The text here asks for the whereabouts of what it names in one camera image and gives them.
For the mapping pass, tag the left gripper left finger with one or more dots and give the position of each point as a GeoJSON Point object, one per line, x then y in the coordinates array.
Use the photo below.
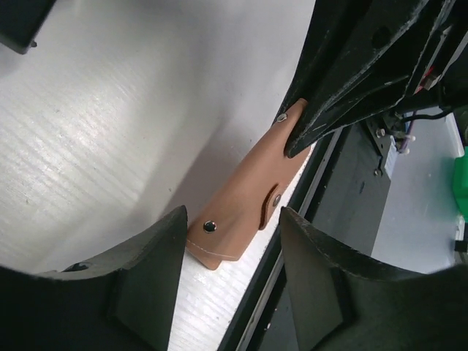
{"type": "Point", "coordinates": [121, 299]}

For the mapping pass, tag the brown leather card holder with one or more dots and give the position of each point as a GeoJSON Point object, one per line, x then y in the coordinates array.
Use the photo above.
{"type": "Point", "coordinates": [246, 202]}

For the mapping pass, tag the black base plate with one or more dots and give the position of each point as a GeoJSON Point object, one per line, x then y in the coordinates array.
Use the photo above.
{"type": "Point", "coordinates": [342, 193]}

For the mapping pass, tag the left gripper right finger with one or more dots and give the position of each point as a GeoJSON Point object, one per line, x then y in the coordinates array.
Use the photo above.
{"type": "Point", "coordinates": [365, 292]}

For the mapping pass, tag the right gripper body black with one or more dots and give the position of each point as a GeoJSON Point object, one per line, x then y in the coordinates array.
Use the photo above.
{"type": "Point", "coordinates": [438, 26]}

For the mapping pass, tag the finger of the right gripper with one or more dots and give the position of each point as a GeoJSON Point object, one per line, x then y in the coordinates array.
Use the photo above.
{"type": "Point", "coordinates": [382, 86]}
{"type": "Point", "coordinates": [330, 27]}

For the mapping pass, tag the black card dispenser box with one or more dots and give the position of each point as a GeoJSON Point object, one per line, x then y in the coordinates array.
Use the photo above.
{"type": "Point", "coordinates": [21, 21]}

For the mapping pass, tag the green bin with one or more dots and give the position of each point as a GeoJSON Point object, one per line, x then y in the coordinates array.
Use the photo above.
{"type": "Point", "coordinates": [460, 183]}

